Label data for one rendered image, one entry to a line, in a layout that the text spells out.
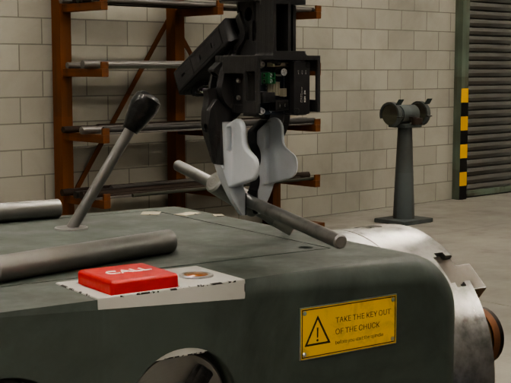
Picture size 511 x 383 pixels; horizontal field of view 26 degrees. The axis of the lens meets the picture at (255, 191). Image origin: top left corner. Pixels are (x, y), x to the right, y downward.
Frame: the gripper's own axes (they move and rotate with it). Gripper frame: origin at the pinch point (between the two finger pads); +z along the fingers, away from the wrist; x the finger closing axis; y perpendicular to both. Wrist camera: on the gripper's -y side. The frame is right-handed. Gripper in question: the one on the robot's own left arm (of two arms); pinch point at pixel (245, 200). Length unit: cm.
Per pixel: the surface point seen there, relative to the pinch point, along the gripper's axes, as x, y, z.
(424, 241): 29.6, -6.3, 7.5
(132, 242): -12.7, 0.6, 2.9
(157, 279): -17.4, 13.4, 3.8
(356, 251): 7.1, 8.1, 4.7
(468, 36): 807, -765, -49
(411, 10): 724, -764, -74
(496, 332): 44.6, -8.6, 20.9
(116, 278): -20.6, 12.6, 3.5
